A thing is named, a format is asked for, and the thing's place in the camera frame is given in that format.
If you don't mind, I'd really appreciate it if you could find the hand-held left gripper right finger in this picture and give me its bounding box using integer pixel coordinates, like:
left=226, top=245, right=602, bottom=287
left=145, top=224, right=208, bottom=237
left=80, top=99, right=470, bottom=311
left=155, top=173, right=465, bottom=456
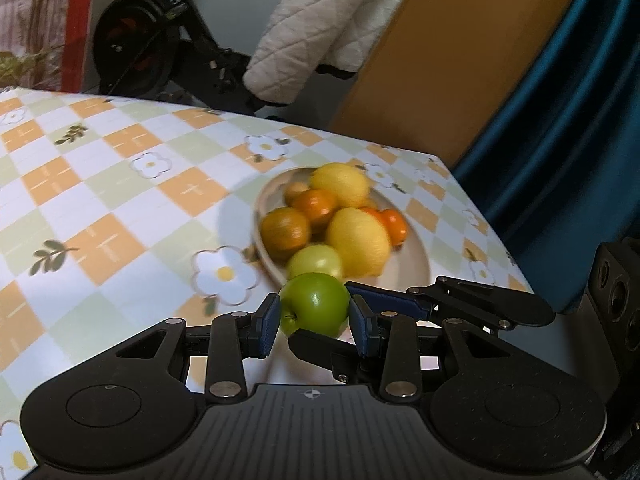
left=348, top=295, right=507, bottom=404

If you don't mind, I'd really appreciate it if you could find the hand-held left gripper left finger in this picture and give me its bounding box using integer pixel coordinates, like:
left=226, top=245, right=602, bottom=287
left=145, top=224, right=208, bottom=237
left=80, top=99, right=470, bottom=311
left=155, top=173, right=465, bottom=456
left=117, top=293, right=282, bottom=404

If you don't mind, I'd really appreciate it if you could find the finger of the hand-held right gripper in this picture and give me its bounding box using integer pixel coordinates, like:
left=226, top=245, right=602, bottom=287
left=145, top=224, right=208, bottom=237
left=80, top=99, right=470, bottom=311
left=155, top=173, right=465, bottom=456
left=288, top=329, right=386, bottom=386
left=345, top=276, right=557, bottom=332

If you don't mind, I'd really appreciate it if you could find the beige round plate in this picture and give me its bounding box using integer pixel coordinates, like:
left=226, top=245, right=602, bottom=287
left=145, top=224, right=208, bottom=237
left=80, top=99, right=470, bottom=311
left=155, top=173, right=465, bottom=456
left=251, top=166, right=432, bottom=293

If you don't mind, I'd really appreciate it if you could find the small bright green apple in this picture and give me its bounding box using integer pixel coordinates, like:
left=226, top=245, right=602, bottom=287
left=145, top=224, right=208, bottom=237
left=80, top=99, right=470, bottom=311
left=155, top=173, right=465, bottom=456
left=278, top=273, right=351, bottom=338

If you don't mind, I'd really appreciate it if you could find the yellow lemon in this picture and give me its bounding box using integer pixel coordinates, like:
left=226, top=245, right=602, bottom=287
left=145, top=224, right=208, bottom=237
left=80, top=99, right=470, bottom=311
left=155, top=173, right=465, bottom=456
left=309, top=162, right=372, bottom=209
left=326, top=207, right=392, bottom=278

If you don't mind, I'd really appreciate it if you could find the orange mandarin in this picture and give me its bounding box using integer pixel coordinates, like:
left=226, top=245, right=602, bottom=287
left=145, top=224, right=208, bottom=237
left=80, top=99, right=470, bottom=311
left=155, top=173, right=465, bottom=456
left=362, top=206, right=410, bottom=248
left=291, top=189, right=339, bottom=231

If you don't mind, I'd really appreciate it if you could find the pale yellow-green apple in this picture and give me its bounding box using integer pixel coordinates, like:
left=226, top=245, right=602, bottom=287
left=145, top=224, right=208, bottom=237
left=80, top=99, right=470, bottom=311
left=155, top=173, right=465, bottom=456
left=286, top=243, right=345, bottom=283

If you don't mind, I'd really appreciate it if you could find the green-patched orange tangerine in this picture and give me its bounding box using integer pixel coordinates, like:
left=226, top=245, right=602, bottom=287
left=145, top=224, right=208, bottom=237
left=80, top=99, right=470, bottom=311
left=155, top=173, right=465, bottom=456
left=260, top=207, right=312, bottom=262

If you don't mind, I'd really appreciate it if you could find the small yellow round fruit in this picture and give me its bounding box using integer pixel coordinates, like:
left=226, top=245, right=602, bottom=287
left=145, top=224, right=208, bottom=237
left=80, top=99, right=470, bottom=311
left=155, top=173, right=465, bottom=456
left=284, top=181, right=311, bottom=207

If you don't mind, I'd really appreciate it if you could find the checked floral tablecloth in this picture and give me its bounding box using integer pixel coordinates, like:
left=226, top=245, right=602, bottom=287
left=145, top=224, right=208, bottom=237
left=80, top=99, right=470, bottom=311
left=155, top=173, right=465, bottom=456
left=0, top=86, right=536, bottom=480

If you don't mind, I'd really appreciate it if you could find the dark blue curtain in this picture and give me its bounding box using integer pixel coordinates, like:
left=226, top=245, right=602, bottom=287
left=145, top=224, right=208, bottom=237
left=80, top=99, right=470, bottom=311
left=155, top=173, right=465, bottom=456
left=450, top=0, right=640, bottom=313

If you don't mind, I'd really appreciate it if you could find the brown wooden board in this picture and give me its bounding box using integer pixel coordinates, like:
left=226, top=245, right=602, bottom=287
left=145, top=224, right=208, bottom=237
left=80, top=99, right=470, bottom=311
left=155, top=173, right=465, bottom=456
left=327, top=0, right=601, bottom=168

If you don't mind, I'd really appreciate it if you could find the white quilted jacket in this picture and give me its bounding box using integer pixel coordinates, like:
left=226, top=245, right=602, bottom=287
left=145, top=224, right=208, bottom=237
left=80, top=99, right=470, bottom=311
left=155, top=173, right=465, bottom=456
left=242, top=0, right=421, bottom=106

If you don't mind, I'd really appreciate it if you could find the black exercise bike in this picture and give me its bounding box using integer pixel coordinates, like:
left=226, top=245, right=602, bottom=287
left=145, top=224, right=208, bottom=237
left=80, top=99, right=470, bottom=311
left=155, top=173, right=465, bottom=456
left=91, top=0, right=296, bottom=121

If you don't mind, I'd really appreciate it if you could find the red printed wall poster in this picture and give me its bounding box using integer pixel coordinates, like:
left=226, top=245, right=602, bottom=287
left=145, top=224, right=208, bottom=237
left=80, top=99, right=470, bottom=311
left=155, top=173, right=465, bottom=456
left=0, top=0, right=103, bottom=93

